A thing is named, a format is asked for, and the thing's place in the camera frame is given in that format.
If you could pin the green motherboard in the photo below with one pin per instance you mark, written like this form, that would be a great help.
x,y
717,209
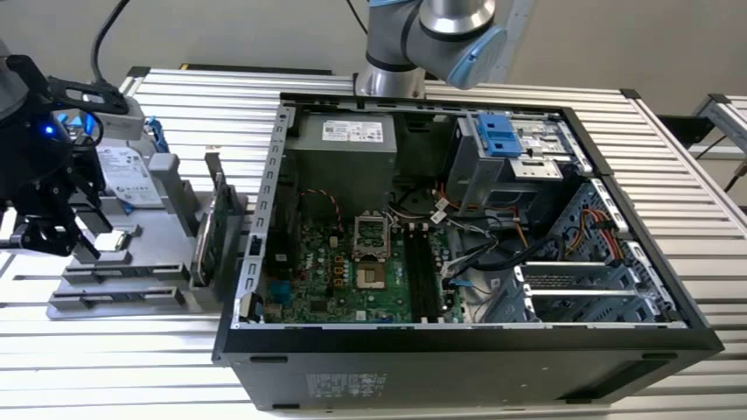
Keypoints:
x,y
374,306

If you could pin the black case fan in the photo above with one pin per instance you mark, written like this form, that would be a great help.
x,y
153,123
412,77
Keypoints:
x,y
280,227

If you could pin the black RAM slot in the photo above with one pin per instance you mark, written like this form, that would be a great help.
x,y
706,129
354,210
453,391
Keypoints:
x,y
414,274
437,274
430,274
422,274

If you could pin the blue plastic drive latch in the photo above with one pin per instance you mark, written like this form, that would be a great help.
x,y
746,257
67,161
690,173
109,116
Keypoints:
x,y
497,135

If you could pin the grey power supply box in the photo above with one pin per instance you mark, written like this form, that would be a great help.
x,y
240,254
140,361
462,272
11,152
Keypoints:
x,y
345,175

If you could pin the grey metal disk bay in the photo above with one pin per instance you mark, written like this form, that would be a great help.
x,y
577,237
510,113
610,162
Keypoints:
x,y
584,293

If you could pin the four pin power socket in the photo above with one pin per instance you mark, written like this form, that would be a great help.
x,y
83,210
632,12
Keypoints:
x,y
334,240

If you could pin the black box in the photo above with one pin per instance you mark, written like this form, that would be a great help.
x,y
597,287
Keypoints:
x,y
684,129

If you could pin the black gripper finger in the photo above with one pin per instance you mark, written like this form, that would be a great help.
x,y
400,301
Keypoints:
x,y
94,219
50,238

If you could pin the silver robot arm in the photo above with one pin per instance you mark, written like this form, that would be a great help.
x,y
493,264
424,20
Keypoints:
x,y
397,26

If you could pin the hard disk in blue carrier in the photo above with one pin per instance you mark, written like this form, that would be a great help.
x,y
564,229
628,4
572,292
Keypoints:
x,y
132,175

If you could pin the blue expansion slot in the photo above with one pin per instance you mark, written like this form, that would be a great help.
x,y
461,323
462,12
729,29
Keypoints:
x,y
281,293

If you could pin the aluminium slatted side table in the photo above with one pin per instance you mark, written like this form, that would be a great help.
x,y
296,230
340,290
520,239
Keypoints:
x,y
721,109

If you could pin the grey parts rack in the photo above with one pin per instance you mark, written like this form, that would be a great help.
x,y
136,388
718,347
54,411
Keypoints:
x,y
153,245

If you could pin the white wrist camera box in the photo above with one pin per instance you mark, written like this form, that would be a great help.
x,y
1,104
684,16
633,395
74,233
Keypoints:
x,y
120,122

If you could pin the yellow square inductor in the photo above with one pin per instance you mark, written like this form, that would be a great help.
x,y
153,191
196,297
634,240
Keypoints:
x,y
340,261
342,282
341,271

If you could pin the black open PC case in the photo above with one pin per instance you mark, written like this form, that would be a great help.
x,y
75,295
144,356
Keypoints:
x,y
409,376

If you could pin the silver CPU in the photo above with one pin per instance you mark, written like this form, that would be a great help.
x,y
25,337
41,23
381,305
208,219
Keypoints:
x,y
114,241

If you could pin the green graphics card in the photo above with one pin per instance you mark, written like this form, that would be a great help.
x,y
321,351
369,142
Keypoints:
x,y
218,227

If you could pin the CPU socket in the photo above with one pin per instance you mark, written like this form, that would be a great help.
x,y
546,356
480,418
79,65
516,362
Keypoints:
x,y
372,275

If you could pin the blue RAM stick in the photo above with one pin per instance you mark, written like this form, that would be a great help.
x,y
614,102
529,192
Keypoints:
x,y
120,300

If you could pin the grey metal drive cage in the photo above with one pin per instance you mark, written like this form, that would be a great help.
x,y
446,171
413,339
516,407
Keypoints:
x,y
485,184

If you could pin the black camera bracket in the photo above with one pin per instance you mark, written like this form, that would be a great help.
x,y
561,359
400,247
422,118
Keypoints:
x,y
57,89

